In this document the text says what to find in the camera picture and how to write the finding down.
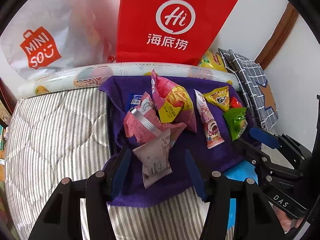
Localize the blue tissue pack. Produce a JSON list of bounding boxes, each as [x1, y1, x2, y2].
[[224, 160, 258, 229]]

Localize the grey checked star cushion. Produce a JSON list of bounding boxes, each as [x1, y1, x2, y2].
[[218, 48, 279, 132]]

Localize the yellow Lays chips bag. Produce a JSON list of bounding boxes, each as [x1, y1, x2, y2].
[[198, 50, 227, 72]]

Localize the translucent Miniso plastic bag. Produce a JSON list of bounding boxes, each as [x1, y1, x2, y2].
[[1, 0, 111, 80]]

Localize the rolled printed plastic mat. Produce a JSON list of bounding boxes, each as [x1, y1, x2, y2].
[[18, 62, 240, 98]]

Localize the green snack packet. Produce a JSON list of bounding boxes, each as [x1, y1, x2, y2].
[[223, 107, 247, 141]]

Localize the dark blue snack packet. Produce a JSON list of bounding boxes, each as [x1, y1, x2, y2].
[[129, 93, 142, 108]]

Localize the red Haidilao paper bag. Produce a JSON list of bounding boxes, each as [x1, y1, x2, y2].
[[116, 0, 238, 66]]

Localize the brown wooden door frame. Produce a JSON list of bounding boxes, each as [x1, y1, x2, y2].
[[255, 2, 299, 70]]

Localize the pink yellow snack bag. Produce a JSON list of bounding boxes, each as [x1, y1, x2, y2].
[[151, 70, 197, 132]]

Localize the long pink cake bar packet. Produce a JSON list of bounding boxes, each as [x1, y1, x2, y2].
[[194, 90, 225, 149]]

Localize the pale pink wafer packet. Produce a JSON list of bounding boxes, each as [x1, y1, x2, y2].
[[133, 129, 172, 189]]

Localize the purple towel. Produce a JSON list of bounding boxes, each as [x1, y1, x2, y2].
[[99, 76, 243, 207]]

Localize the gold yellow snack packet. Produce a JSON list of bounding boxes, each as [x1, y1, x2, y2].
[[203, 86, 230, 112]]

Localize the red white strawberry snack packet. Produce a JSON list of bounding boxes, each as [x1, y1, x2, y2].
[[124, 92, 187, 148]]

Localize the striped quilted mattress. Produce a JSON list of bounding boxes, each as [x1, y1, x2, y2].
[[5, 88, 204, 239]]

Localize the right hand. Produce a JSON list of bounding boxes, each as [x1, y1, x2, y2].
[[272, 205, 304, 233]]

